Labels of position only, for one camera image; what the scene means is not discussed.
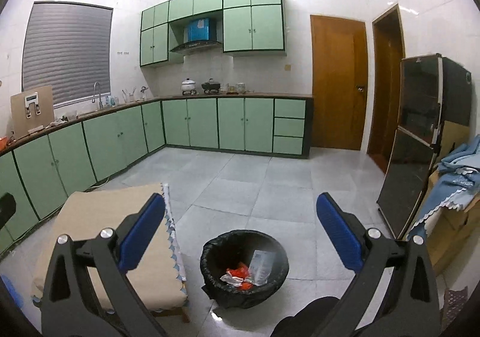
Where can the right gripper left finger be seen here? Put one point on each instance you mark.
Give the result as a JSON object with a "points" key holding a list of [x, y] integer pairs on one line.
{"points": [[86, 293]]}

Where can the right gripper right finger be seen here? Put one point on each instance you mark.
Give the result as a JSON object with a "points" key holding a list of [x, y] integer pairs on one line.
{"points": [[410, 305]]}

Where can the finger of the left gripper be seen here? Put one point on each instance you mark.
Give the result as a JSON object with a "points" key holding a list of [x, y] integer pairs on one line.
{"points": [[7, 208]]}

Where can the clear plastic wrapper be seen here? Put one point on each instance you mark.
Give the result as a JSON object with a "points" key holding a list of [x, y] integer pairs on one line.
{"points": [[260, 267]]}

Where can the white tissue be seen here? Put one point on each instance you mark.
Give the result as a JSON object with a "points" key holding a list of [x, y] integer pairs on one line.
{"points": [[232, 280]]}

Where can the red plastic bag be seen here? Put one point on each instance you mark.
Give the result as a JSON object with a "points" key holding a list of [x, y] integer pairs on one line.
{"points": [[242, 271]]}

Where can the black trash bin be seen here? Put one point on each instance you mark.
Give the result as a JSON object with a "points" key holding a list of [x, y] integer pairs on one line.
{"points": [[227, 251]]}

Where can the green lower cabinets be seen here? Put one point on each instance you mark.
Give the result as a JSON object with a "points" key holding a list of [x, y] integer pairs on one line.
{"points": [[42, 170]]}

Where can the orange basin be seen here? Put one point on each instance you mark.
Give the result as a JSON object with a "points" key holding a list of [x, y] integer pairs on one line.
{"points": [[3, 143]]}

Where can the beige tablecloth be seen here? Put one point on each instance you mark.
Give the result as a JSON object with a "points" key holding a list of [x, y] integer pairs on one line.
{"points": [[148, 252]]}

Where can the cardboard boxes stack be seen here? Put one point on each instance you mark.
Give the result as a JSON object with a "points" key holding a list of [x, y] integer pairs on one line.
{"points": [[447, 233]]}

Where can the cardboard box with scale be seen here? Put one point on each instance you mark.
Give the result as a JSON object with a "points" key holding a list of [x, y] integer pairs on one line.
{"points": [[32, 109]]}

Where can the blue cloth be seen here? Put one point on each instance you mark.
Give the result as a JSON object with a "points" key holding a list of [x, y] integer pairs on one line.
{"points": [[456, 187]]}

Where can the sink faucet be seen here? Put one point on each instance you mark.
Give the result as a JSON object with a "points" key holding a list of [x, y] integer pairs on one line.
{"points": [[97, 95]]}

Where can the grey window blind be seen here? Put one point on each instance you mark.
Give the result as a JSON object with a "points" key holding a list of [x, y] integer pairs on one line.
{"points": [[67, 47]]}

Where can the black refrigerator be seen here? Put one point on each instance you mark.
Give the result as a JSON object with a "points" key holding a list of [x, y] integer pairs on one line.
{"points": [[434, 119]]}

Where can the white pot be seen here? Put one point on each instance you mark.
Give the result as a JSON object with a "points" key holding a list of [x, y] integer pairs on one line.
{"points": [[188, 87]]}

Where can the black pot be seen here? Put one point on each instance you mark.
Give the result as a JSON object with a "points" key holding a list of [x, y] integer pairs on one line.
{"points": [[211, 87]]}

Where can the wooden door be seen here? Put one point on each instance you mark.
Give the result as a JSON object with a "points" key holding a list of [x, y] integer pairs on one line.
{"points": [[339, 82], [389, 50]]}

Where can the blue range hood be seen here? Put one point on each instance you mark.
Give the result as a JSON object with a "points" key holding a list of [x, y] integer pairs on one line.
{"points": [[193, 36]]}

